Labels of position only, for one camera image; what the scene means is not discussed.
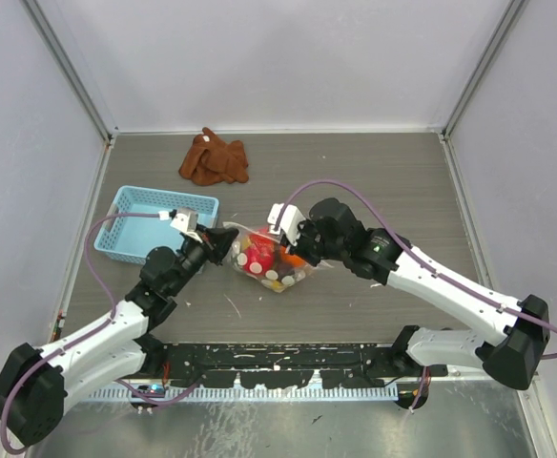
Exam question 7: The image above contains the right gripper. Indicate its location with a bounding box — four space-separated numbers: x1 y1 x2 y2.
281 215 347 266

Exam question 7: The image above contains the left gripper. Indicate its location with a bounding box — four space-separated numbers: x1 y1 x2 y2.
167 223 236 295

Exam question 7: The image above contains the clear zip top bag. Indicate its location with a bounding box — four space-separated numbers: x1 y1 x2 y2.
222 221 333 293

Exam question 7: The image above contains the red apple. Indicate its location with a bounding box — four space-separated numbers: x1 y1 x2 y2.
237 234 275 276

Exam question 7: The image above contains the orange tangerine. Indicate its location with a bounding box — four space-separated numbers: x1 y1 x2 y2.
280 250 306 268

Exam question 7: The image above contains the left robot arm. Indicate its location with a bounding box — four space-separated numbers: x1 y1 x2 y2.
0 225 238 455

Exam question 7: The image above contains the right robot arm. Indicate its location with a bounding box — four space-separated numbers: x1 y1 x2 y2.
278 198 549 390

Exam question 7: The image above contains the brown cloth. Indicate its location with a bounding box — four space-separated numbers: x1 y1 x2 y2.
178 127 249 186

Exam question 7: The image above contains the light blue plastic basket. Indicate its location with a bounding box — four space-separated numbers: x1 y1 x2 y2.
93 185 219 264

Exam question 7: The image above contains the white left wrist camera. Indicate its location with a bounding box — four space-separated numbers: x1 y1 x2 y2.
158 207 201 241

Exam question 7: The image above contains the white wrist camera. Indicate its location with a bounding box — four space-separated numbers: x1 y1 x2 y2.
266 203 306 246
158 207 201 241

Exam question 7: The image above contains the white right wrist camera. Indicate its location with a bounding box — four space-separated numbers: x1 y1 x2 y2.
266 203 306 246

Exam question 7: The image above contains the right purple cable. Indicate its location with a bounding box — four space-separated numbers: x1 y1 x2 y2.
271 178 557 411

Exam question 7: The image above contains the purple cable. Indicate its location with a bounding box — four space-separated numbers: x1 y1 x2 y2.
271 178 557 411
0 210 203 454

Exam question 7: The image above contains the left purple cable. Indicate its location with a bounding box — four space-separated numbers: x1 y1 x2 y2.
0 210 203 454

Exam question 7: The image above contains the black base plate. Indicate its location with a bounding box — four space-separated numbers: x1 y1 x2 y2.
132 343 423 389

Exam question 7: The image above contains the slotted cable duct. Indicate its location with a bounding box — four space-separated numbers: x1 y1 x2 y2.
84 383 399 403

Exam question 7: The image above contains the aluminium frame post left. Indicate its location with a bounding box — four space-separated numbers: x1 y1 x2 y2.
20 1 118 143

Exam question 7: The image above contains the aluminium frame post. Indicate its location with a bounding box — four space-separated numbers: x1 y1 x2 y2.
20 1 118 143
440 0 529 141

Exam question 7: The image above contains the aluminium frame post right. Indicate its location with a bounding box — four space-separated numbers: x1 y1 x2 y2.
440 0 529 141

